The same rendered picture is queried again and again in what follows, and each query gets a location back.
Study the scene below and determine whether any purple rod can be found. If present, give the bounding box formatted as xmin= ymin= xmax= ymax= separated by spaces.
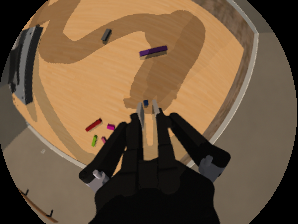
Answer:
xmin=139 ymin=45 xmax=168 ymax=57

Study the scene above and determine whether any small magenta block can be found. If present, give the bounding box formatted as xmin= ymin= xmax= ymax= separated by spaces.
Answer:
xmin=107 ymin=124 xmax=115 ymax=130

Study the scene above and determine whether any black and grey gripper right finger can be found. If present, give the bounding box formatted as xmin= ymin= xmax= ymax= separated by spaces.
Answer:
xmin=152 ymin=99 xmax=231 ymax=196

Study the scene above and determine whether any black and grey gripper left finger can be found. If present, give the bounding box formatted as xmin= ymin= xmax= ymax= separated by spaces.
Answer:
xmin=79 ymin=102 xmax=144 ymax=198

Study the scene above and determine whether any dark grey rod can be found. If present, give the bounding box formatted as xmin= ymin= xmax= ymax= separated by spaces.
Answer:
xmin=101 ymin=29 xmax=112 ymax=41

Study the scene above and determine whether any dark red rod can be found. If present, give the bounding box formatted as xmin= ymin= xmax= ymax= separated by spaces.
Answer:
xmin=85 ymin=118 xmax=102 ymax=132

